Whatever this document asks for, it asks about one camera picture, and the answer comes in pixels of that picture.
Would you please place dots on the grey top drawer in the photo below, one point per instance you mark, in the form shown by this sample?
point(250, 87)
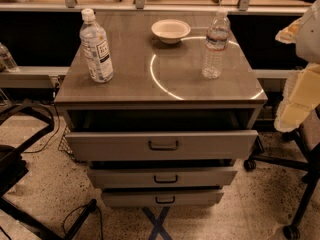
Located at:
point(159, 146)

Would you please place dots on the grey drawer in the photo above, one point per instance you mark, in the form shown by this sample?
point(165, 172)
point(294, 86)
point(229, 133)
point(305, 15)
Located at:
point(161, 177)
point(162, 198)
point(159, 146)

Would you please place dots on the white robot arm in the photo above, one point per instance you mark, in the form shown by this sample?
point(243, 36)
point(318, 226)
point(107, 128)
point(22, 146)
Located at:
point(301, 92)

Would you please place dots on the grey three-drawer cabinet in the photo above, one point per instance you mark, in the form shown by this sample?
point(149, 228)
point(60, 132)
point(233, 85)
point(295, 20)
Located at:
point(159, 87)

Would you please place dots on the grey middle drawer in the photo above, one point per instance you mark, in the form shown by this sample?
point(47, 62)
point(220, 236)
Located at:
point(161, 177)

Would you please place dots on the grey bottom drawer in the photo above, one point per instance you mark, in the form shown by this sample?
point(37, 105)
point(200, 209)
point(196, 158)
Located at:
point(162, 198)

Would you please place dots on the clear water bottle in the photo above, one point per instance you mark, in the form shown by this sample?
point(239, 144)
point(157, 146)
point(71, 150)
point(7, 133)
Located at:
point(216, 42)

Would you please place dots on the white paper bowl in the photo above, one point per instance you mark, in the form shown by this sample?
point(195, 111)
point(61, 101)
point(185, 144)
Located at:
point(170, 31)

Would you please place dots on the labelled water bottle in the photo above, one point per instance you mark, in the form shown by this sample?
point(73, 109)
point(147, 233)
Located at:
point(95, 47)

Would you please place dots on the blue tape cross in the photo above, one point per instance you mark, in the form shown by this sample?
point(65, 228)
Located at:
point(157, 222)

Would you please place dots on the black chair left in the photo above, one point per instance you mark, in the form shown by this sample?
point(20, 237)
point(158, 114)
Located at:
point(13, 168)

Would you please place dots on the black office chair right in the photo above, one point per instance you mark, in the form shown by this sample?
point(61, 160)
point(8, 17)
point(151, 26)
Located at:
point(303, 136)

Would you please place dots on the bottle at left edge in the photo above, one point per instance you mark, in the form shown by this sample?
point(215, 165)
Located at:
point(7, 63)

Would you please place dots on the wire mesh basket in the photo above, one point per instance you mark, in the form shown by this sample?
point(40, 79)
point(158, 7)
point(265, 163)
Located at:
point(64, 146)

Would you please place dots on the grey shelf rail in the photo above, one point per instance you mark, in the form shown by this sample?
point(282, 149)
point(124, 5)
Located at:
point(33, 77)

